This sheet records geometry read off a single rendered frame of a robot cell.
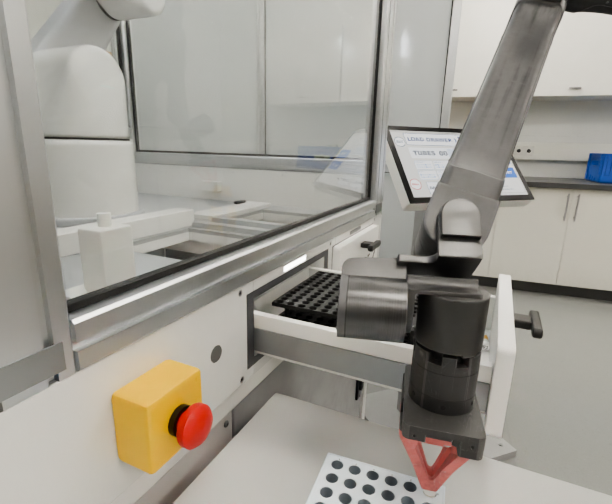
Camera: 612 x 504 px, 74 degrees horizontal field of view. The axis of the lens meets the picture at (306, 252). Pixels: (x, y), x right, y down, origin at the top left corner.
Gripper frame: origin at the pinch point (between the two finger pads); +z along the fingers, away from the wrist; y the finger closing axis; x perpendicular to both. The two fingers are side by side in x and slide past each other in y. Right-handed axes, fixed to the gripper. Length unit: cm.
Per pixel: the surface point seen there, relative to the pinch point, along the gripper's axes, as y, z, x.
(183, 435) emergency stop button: 8.4, -6.2, -21.5
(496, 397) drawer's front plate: -7.2, -5.7, 6.5
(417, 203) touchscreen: -95, -16, -2
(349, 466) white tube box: -1.2, 1.8, -8.0
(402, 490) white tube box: 0.4, 1.7, -2.4
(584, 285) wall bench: -309, 64, 133
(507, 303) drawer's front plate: -20.9, -11.7, 9.5
